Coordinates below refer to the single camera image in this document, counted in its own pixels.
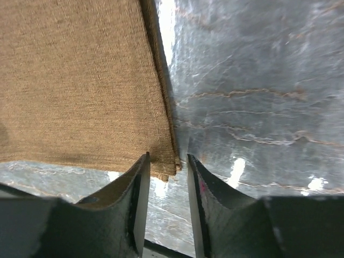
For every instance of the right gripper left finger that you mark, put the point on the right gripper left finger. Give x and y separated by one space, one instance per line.
108 223

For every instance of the brown cloth napkin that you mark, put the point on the brown cloth napkin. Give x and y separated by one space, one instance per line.
85 83

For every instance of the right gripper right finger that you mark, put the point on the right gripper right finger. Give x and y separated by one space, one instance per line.
229 223

